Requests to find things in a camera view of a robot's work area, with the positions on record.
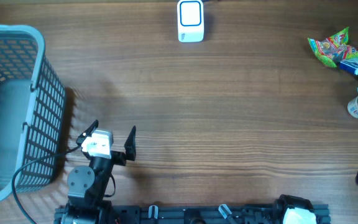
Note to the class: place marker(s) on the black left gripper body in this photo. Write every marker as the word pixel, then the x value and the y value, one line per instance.
pixel 100 164

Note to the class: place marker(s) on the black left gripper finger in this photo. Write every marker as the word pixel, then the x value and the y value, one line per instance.
pixel 87 133
pixel 129 145

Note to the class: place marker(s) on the Haribo gummy candy bag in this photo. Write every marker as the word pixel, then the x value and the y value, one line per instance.
pixel 334 49

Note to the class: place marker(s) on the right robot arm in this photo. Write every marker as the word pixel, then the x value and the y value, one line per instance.
pixel 288 209

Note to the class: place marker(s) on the grey plastic shopping basket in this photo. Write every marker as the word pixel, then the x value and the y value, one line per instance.
pixel 32 104

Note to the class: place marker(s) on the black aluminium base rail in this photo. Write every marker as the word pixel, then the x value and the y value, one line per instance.
pixel 247 214

